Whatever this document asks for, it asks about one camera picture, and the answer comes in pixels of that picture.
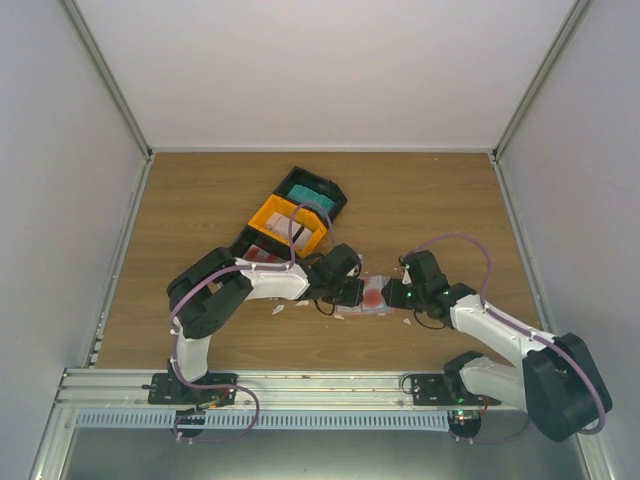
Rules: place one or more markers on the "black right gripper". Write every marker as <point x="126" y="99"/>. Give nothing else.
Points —
<point x="394" y="298"/>

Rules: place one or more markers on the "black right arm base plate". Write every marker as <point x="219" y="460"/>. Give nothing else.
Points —
<point x="431" y="389"/>

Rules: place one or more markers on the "yellow bin with white cards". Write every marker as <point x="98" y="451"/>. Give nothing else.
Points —
<point x="304" y="216"/>

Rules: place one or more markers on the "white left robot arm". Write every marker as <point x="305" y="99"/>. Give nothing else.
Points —
<point x="205" y="296"/>

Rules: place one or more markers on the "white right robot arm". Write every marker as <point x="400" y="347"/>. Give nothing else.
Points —
<point x="553" y="379"/>

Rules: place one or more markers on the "red-white credit card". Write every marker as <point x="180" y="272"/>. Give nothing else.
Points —
<point x="372" y="293"/>

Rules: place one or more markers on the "stack of red-white cards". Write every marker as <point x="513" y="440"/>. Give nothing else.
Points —
<point x="257" y="254"/>

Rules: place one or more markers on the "black bin with red cards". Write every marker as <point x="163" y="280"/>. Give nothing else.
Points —
<point x="250" y="236"/>

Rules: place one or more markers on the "grey slotted cable duct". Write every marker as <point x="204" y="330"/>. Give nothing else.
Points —
<point x="270" y="419"/>

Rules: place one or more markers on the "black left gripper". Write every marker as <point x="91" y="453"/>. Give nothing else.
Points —
<point x="355" y="296"/>

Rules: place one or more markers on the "stack of teal cards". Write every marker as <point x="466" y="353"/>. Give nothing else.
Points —
<point x="302" y="194"/>

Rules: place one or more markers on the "aluminium front rail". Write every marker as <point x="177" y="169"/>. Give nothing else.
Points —
<point x="275" y="389"/>

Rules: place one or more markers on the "black bin with teal cards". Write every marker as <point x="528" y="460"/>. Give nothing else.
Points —
<point x="298" y="175"/>

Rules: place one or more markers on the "stack of white cards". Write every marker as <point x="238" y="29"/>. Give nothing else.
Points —
<point x="283" y="226"/>

